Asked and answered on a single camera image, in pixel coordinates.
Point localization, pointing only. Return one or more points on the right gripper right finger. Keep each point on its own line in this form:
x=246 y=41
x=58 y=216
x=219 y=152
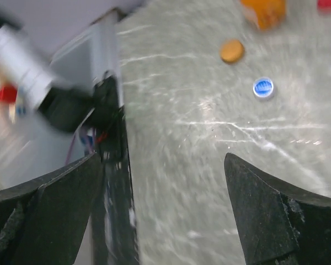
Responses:
x=277 y=222

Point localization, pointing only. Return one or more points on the orange bottle cap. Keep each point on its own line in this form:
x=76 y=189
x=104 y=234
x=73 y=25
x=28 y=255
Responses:
x=232 y=51

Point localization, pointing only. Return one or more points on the orange bottle with barcode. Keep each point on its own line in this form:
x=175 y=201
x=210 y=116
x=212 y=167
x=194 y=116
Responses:
x=264 y=14

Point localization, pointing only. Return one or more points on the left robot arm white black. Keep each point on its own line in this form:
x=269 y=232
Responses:
x=63 y=105

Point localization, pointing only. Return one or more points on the red bottle cap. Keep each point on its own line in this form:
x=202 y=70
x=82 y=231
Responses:
x=324 y=5

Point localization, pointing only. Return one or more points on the white blue bottle cap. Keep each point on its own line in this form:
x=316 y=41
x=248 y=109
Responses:
x=263 y=88

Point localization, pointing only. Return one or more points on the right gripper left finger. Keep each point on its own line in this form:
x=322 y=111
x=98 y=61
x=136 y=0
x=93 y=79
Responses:
x=42 y=221

